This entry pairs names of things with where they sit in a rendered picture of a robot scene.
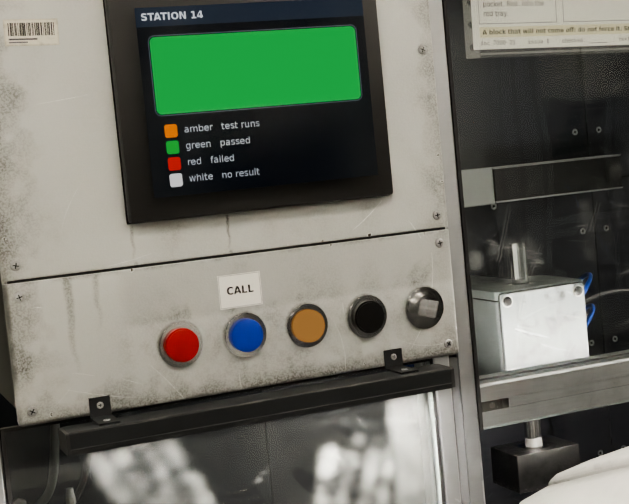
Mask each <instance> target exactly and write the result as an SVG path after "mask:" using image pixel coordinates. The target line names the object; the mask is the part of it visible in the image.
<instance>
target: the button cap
mask: <svg viewBox="0 0 629 504"><path fill-rule="evenodd" d="M230 340H231V343H232V345H233V346H234V347H235V348H236V349H237V350H239V351H242V352H252V351H254V350H256V349H257V348H258V347H259V346H260V345H261V343H262V340H263V329H262V327H261V325H260V324H259V323H258V322H257V321H255V320H253V319H249V318H244V319H240V320H238V321H237V322H236V323H235V324H234V325H233V326H232V328H231V331H230Z"/></svg>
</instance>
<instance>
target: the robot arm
mask: <svg viewBox="0 0 629 504"><path fill-rule="evenodd" d="M548 485H549V486H547V487H545V488H543V489H542V490H540V491H538V492H536V493H535V494H533V495H531V496H530V497H528V498H526V499H524V500H523V501H521V502H520V503H519V504H629V446H628V447H625V448H622V449H619V450H616V451H614V452H611V453H608V454H605V455H602V456H599V457H596V458H594V459H591V460H588V461H586V462H584V463H581V464H579V465H577V466H574V467H572V468H570V469H567V470H565V471H563V472H560V473H558V474H556V475H555V476H554V477H553V478H552V479H551V480H550V481H549V483H548Z"/></svg>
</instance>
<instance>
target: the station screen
mask: <svg viewBox="0 0 629 504"><path fill-rule="evenodd" d="M134 10H135V20H136V29H137V39H138V48H139V58H140V67H141V77H142V86H143V95H144V105H145V114H146V124H147V133H148V143H149V152H150V162H151V171H152V181H153V190H154V198H162V197H171V196H181V195H190V194H200V193H209V192H219V191H229V190H238V189H248V188H257V187H267V186H276V185H286V184H295V183H305V182H314V181H324V180H333V179H343V178H353V177H362V176H372V175H378V168H377V157H376V146H375V136H374V125H373V114H372V103H371V92H370V81H369V70H368V59H367V48H366V37H365V26H364V16H363V5H362V0H297V1H275V2H254V3H232V4H211V5H190V6H168V7H147V8H134ZM339 28H353V32H354V43H355V54H356V65H357V76H358V86H359V97H352V98H339V99H327V100H314V101H301V102H289V103H276V104H264V105H251V106H238V107H226V108H213V109H200V110H188V111H175V112H162V113H159V111H158V101H157V91H156V82H155V72H154V63H153V53H152V44H151V39H162V38H180V37H197V36H215V35H233V34H250V33H268V32H286V31H304V30H321V29H339Z"/></svg>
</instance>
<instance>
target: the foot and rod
mask: <svg viewBox="0 0 629 504"><path fill-rule="evenodd" d="M524 433H525V440H523V441H518V442H513V443H508V444H503V445H498V446H493V447H490V450H491V461H492V473H493V483H495V484H497V485H500V486H502V487H505V488H507V489H510V490H512V491H514V492H517V493H519V494H522V493H527V492H531V491H536V490H540V489H543V488H545V487H547V486H549V485H548V483H549V481H550V480H551V479H552V478H553V477H554V476H555V475H556V474H558V473H560V472H563V471H565V470H567V469H570V468H572V467H574V466H577V465H579V464H580V456H579V444H577V443H574V442H571V441H567V440H564V439H561V438H558V437H555V436H551V435H548V436H543V437H542V433H541V421H540V419H537V420H532V421H527V422H524Z"/></svg>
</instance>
